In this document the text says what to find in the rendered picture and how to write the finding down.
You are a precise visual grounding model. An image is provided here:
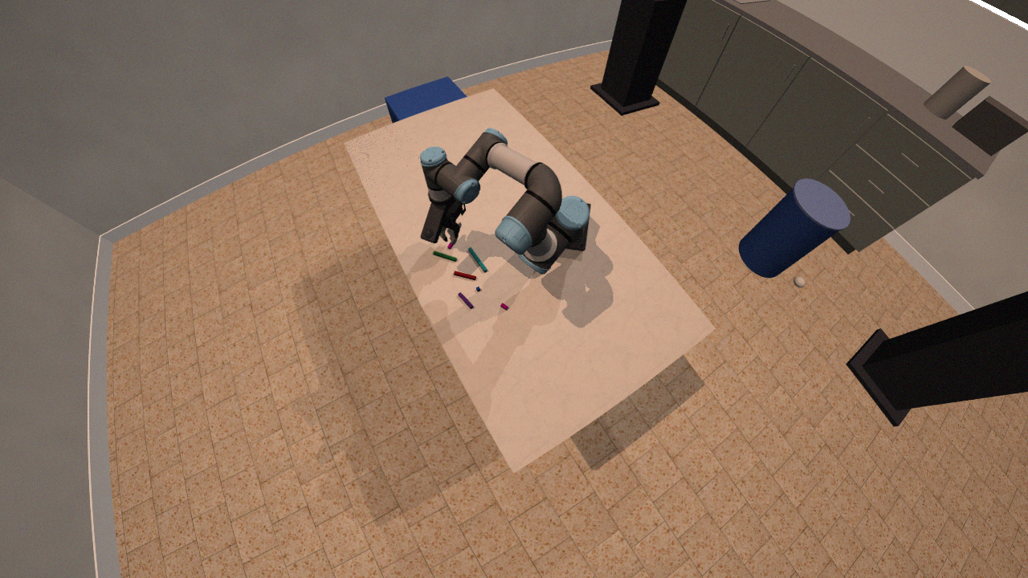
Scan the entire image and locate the turquoise rod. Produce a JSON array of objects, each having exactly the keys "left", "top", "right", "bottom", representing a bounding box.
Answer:
[{"left": 468, "top": 247, "right": 487, "bottom": 273}]

